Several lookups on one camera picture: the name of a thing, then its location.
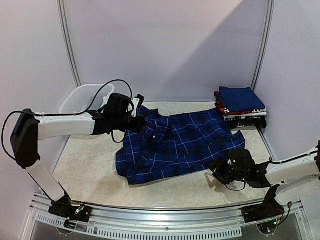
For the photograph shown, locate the red black folded garment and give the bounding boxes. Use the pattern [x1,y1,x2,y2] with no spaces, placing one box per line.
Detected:
[214,91,267,116]

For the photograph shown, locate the white plastic laundry basket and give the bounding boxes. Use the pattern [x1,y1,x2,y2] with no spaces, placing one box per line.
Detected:
[58,83,115,114]

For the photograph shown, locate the white folded garment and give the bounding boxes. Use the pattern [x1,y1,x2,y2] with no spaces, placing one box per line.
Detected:
[223,111,267,119]

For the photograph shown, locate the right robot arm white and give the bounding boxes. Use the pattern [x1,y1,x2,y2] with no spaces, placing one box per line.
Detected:
[206,145,320,195]

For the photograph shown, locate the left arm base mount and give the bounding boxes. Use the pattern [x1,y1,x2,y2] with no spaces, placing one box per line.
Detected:
[48,195,93,230]

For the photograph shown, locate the right wall aluminium profile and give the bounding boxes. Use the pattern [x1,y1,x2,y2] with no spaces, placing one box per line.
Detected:
[250,0,275,92]

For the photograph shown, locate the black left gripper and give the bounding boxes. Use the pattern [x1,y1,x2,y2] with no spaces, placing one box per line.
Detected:
[113,114,147,133]

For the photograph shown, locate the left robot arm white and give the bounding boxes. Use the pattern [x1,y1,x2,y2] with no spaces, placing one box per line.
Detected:
[10,89,145,217]

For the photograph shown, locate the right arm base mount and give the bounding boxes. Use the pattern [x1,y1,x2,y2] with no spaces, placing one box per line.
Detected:
[241,184,293,236]

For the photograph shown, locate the blue plaid shirt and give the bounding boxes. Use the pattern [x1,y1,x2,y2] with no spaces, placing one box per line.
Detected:
[115,106,246,185]

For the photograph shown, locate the left wall aluminium profile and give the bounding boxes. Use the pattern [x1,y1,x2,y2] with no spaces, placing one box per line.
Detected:
[57,0,82,87]

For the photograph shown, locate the wall aluminium profile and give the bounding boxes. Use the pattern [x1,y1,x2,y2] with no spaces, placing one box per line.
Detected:
[250,0,275,92]
[57,0,82,87]

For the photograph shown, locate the aluminium front rail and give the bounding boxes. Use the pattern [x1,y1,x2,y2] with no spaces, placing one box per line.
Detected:
[22,193,312,240]

